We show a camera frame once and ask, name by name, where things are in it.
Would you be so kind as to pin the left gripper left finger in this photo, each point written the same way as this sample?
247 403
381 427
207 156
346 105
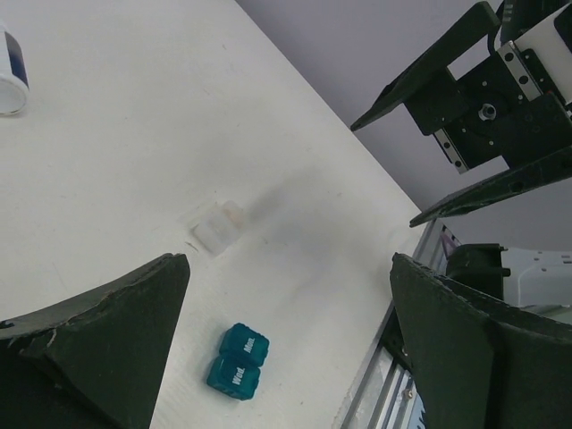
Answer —
96 360

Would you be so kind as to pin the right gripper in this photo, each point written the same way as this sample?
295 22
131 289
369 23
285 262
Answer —
506 106

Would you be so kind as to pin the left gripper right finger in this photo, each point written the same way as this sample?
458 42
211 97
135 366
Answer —
478 362

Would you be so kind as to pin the clear pill organizer box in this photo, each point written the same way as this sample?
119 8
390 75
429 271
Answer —
220 227

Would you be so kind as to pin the teal pill organizer box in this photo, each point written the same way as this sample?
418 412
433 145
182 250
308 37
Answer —
236 370

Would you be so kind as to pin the white blue pill bottle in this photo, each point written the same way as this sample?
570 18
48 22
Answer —
14 79

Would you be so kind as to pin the aluminium mounting rail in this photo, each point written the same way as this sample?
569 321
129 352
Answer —
383 394

